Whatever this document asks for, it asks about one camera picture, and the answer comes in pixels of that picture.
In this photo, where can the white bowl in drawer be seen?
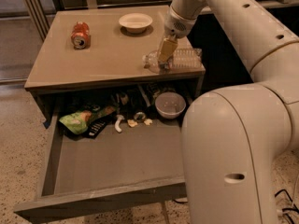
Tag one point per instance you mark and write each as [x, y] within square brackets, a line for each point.
[170, 105]

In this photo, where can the cream bowl on counter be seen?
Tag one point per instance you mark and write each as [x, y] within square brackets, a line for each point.
[135, 23]

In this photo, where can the beige top cabinet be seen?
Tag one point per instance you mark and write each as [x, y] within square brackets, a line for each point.
[114, 57]

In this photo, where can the grey open drawer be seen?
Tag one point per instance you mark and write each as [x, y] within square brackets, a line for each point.
[81, 177]

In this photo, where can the orange soda can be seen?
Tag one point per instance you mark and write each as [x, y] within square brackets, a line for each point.
[80, 36]

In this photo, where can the dark round item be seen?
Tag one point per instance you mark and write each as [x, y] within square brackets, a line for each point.
[140, 116]

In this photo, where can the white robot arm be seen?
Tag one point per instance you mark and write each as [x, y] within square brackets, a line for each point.
[230, 136]

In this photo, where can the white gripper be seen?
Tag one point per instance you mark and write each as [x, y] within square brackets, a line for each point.
[174, 26]

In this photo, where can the small yellow food piece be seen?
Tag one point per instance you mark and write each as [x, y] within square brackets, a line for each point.
[132, 123]

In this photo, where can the black snack bag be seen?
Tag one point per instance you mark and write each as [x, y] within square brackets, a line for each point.
[96, 127]

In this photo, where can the small cream food piece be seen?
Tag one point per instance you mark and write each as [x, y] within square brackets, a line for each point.
[148, 122]

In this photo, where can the clear plastic water bottle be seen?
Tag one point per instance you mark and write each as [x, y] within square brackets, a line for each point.
[183, 60]

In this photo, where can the green chip bag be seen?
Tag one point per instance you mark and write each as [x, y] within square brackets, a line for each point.
[79, 122]

